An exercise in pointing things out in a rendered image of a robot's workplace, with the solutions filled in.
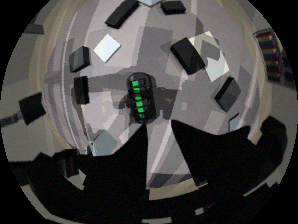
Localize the white flat panel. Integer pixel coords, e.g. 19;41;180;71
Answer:
188;31;229;83

